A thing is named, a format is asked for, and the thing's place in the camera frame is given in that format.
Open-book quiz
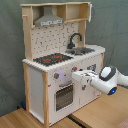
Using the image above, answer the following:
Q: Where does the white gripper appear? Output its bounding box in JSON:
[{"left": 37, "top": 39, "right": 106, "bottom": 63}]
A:
[{"left": 72, "top": 70, "right": 97, "bottom": 85}]

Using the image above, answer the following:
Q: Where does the white oven door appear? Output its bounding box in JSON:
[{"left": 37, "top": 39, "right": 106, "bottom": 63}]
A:
[{"left": 49, "top": 80, "right": 76, "bottom": 118}]

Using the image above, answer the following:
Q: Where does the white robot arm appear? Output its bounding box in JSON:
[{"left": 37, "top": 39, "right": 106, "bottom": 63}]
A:
[{"left": 72, "top": 65, "right": 128, "bottom": 95}]

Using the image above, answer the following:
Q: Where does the wooden toy kitchen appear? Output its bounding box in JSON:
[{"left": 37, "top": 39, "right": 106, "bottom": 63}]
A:
[{"left": 22, "top": 2, "right": 105, "bottom": 127}]

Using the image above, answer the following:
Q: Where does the red right stove knob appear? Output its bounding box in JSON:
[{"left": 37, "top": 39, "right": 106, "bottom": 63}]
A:
[{"left": 71, "top": 65, "right": 78, "bottom": 73}]

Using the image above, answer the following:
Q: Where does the red stove knob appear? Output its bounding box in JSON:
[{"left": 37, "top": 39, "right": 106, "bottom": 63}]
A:
[
  {"left": 54, "top": 73, "right": 60, "bottom": 79},
  {"left": 71, "top": 65, "right": 78, "bottom": 73}
]

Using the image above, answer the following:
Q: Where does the grey toy ice dispenser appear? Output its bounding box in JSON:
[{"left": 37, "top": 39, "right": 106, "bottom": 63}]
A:
[{"left": 87, "top": 64, "right": 96, "bottom": 72}]

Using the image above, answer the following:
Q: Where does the white cupboard door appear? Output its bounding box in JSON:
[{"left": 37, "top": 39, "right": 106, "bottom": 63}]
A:
[{"left": 78, "top": 56, "right": 103, "bottom": 108}]

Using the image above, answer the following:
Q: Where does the grey toy sink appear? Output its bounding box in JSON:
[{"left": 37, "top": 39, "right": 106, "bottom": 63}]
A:
[{"left": 65, "top": 47, "right": 95, "bottom": 55}]

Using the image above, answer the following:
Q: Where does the red left stove knob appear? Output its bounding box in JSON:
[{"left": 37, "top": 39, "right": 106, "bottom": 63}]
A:
[{"left": 54, "top": 73, "right": 60, "bottom": 79}]

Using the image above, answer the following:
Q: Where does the black toy faucet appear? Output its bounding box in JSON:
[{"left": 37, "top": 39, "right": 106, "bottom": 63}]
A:
[{"left": 67, "top": 33, "right": 82, "bottom": 49}]

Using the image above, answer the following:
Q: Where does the black toy stovetop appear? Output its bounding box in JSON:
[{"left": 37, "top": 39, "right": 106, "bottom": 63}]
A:
[{"left": 34, "top": 53, "right": 71, "bottom": 66}]

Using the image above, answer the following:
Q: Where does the grey range hood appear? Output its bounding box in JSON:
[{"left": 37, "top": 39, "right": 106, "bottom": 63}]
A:
[{"left": 34, "top": 6, "right": 64, "bottom": 27}]

